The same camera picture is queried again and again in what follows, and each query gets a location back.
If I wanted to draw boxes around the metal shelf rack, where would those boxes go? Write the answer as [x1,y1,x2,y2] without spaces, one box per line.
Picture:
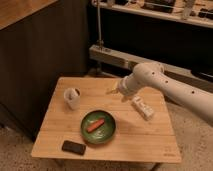
[88,0,213,93]

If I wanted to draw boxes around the orange carrot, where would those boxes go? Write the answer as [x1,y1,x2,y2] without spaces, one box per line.
[87,119,105,133]

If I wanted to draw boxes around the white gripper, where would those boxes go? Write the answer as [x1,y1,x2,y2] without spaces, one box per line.
[106,75,137,101]

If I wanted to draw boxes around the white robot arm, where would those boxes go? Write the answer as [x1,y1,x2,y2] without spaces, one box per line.
[107,62,213,127]

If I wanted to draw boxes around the dark wooden cabinet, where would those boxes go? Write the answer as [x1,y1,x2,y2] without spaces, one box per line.
[0,0,89,140]

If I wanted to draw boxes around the green ceramic bowl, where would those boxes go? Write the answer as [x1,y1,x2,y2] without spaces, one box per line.
[80,110,116,144]

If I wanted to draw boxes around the small wooden table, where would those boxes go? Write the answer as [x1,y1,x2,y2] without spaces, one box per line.
[31,77,181,163]

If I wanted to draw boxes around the black smartphone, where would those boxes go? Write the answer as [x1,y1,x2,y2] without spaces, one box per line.
[62,140,86,155]

